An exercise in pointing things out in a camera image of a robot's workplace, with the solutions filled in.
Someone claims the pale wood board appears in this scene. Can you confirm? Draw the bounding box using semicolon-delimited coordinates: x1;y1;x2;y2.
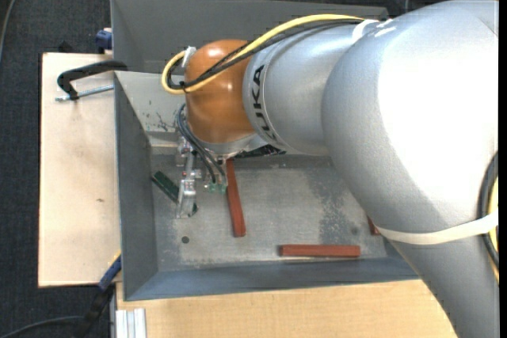
37;51;123;288

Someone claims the dark green flat block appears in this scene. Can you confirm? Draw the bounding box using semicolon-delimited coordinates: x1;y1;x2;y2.
151;169;200;217

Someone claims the grey metal bin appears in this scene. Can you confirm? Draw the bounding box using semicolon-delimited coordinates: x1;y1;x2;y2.
109;0;423;302

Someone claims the red-brown flat block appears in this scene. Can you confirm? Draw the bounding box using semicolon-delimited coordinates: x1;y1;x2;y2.
277;244;362;260
224;158;248;238

